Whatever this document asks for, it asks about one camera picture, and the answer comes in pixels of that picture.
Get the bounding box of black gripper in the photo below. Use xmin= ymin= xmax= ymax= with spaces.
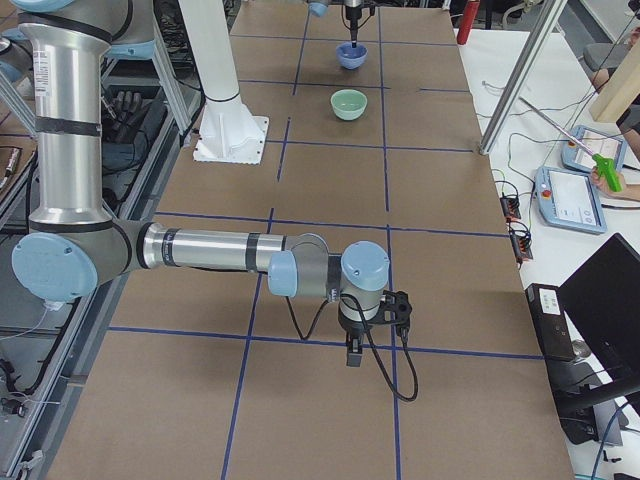
xmin=338 ymin=310 xmax=371 ymax=367
xmin=343 ymin=0 xmax=362 ymax=48

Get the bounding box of blue ceramic bowl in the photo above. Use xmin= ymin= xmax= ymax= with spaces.
xmin=336 ymin=42 xmax=368 ymax=70

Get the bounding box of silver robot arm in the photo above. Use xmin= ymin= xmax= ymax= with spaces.
xmin=12 ymin=1 xmax=389 ymax=366
xmin=307 ymin=0 xmax=364 ymax=48

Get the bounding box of green ceramic bowl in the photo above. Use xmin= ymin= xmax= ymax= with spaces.
xmin=330 ymin=89 xmax=368 ymax=121

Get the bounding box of person's hand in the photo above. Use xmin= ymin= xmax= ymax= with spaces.
xmin=590 ymin=169 xmax=626 ymax=199

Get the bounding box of red fire extinguisher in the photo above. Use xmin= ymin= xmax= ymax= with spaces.
xmin=456 ymin=0 xmax=480 ymax=45

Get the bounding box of brown paper table mat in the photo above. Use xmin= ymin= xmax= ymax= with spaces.
xmin=49 ymin=2 xmax=573 ymax=479

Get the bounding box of black monitor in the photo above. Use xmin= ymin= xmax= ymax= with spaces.
xmin=559 ymin=233 xmax=639 ymax=376

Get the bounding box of far teach pendant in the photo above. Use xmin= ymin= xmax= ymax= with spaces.
xmin=561 ymin=125 xmax=628 ymax=172

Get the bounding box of teach pendant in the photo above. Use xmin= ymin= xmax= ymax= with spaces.
xmin=561 ymin=125 xmax=628 ymax=172
xmin=534 ymin=166 xmax=607 ymax=235

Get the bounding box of near teach pendant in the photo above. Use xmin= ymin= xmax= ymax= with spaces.
xmin=534 ymin=166 xmax=607 ymax=235

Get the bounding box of black camera cable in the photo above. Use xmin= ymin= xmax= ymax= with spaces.
xmin=285 ymin=294 xmax=419 ymax=402

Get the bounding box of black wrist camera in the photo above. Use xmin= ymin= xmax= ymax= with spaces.
xmin=372 ymin=290 xmax=412 ymax=344

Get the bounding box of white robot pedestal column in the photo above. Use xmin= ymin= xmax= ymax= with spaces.
xmin=179 ymin=0 xmax=269 ymax=165

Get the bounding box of green handled grabber tool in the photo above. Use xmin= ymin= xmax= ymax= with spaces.
xmin=517 ymin=96 xmax=626 ymax=193

